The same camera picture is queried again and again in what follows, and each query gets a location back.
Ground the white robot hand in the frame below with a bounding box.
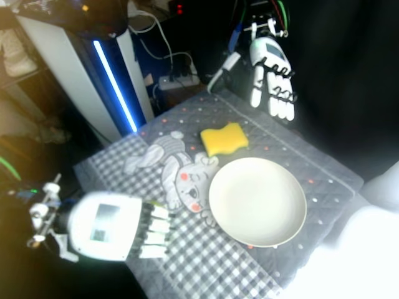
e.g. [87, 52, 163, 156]
[249, 36, 296, 121]
[66, 190, 171, 262]

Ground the yellow and green sponge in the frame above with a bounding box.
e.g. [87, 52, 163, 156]
[199, 122, 250, 158]

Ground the grey quilt with bear print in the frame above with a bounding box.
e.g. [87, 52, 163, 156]
[73, 92, 365, 299]

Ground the black device with red display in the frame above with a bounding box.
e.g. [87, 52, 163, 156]
[168, 0, 188, 16]

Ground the white power strip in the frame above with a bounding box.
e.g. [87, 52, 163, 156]
[158, 74, 200, 91]

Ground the round white plate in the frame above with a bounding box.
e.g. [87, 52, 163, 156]
[208, 157, 308, 249]

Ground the white column with blue light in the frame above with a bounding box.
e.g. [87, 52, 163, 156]
[15, 15, 155, 146]

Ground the black housing with yellow mark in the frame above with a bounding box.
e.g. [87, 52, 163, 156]
[12, 0, 129, 40]

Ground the white cable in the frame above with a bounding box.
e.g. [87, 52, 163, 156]
[127, 11, 196, 78]

